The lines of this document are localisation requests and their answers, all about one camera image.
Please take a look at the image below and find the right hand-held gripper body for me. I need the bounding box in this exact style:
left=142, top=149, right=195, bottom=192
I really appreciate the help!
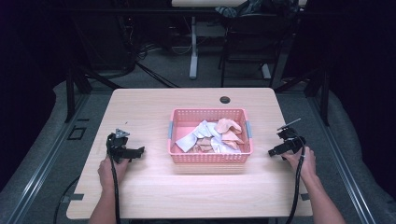
left=276, top=118, right=307, bottom=157

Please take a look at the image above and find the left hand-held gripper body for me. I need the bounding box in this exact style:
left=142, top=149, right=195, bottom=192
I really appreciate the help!
left=106, top=128, right=135, bottom=164

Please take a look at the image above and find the person's right hand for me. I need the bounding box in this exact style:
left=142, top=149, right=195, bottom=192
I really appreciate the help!
left=281, top=145, right=318, bottom=185

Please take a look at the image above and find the person's left hand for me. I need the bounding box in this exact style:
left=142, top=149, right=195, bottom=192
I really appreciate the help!
left=97, top=155, right=131, bottom=192

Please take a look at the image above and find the peach pink cloth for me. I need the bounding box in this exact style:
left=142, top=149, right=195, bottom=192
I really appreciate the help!
left=214, top=118, right=246, bottom=152

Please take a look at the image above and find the white cloth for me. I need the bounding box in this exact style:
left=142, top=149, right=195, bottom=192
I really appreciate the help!
left=210, top=136, right=243, bottom=154

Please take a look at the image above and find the pale blue cloth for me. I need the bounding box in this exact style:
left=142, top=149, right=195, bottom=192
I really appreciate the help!
left=175, top=119, right=222, bottom=154

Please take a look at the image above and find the black metal stand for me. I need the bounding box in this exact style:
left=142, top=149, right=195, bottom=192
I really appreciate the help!
left=274, top=59, right=332, bottom=127
left=63, top=18, right=123, bottom=124

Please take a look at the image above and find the brown patterned cloth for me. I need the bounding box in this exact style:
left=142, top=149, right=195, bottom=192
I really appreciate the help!
left=190, top=136, right=217, bottom=154

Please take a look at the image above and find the pink plastic basket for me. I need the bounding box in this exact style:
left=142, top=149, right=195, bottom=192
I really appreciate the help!
left=167, top=107, right=254, bottom=165

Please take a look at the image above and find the black chair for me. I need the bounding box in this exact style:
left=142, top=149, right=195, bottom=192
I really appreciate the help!
left=217, top=11, right=286, bottom=89

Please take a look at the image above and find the white desk leg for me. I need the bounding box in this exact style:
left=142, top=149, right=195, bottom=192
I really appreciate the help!
left=189, top=15, right=200, bottom=80

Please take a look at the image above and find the grey cloth on chair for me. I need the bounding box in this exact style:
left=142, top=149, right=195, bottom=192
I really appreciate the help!
left=214, top=0, right=265, bottom=19

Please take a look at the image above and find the white desk top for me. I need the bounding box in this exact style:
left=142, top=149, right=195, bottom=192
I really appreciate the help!
left=171, top=0, right=248, bottom=8

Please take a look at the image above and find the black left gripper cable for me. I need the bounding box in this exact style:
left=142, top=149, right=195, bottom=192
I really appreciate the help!
left=106, top=133, right=121, bottom=224

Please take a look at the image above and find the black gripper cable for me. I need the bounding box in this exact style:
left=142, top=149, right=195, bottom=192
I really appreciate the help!
left=106, top=133, right=121, bottom=224
left=284, top=145, right=306, bottom=224

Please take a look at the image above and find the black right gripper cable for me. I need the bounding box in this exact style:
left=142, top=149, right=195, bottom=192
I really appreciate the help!
left=284, top=145, right=306, bottom=224

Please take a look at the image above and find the aluminium floor rail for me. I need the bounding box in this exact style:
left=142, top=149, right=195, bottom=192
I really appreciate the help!
left=5, top=92, right=92, bottom=224
left=306, top=96, right=377, bottom=224

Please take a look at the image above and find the black floor cable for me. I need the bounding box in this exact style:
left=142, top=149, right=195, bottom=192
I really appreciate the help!
left=52, top=175, right=82, bottom=224

